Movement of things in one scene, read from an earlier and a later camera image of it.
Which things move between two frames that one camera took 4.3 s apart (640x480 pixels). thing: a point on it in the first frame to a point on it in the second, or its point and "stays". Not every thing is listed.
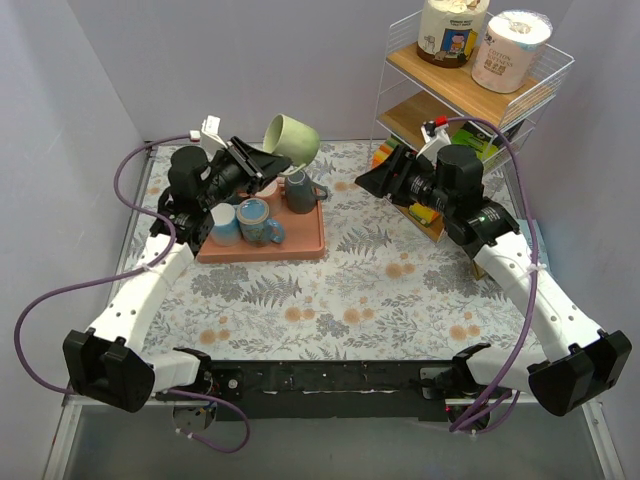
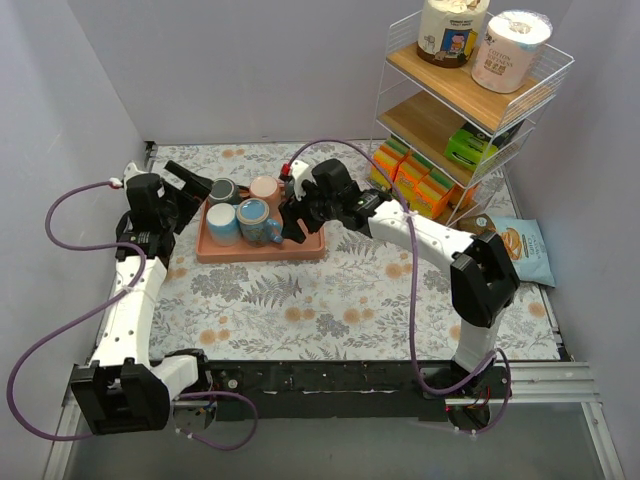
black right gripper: x=400 y=172 to x=304 y=211
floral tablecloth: x=377 y=294 stays
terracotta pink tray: x=303 y=239 stays
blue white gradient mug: x=225 y=231 stays
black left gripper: x=245 y=163 to x=176 y=201
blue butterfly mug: x=256 y=228 stays
